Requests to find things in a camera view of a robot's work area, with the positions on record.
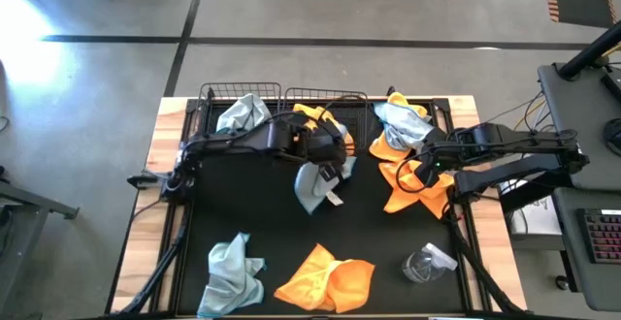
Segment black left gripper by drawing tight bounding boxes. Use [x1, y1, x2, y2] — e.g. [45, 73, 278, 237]
[298, 125, 351, 183]

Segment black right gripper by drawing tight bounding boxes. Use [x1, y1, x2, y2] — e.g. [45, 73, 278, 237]
[415, 128, 460, 188]

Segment light blue microfiber towel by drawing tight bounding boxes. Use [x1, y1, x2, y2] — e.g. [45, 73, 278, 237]
[215, 92, 273, 135]
[196, 232, 267, 319]
[294, 157, 358, 215]

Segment orange microfiber towel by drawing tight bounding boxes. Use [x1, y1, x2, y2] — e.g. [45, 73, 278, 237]
[292, 103, 356, 157]
[274, 242, 376, 314]
[377, 158, 456, 220]
[368, 91, 433, 164]

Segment grey towels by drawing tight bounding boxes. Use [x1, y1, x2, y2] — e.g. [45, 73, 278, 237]
[373, 101, 436, 152]

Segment black table mat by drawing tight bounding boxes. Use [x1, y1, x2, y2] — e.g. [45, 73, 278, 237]
[177, 99, 467, 316]

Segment white box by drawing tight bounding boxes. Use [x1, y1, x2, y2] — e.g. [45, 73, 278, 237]
[504, 178, 564, 237]

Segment grey computer desk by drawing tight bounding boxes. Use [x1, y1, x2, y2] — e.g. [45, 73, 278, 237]
[537, 62, 621, 311]

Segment backlit black keyboard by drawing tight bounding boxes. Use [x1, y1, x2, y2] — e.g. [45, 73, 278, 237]
[576, 208, 621, 265]

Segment black metal pole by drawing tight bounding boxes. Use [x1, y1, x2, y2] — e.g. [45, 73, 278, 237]
[557, 21, 621, 81]

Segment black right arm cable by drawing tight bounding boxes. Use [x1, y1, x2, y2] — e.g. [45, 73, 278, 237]
[395, 147, 441, 194]

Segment black wire basket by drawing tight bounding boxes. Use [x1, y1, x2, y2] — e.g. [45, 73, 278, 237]
[279, 86, 370, 157]
[193, 81, 283, 143]

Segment black desk cable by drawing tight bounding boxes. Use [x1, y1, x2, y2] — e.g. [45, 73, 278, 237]
[477, 91, 544, 127]

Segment black frame strut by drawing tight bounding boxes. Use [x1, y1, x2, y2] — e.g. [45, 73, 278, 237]
[118, 203, 193, 316]
[445, 210, 525, 315]

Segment yellow desk cable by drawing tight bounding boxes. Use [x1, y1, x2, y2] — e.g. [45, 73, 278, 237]
[513, 97, 548, 132]

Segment black clamp mount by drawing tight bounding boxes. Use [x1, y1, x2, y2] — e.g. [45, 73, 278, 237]
[126, 173, 169, 189]

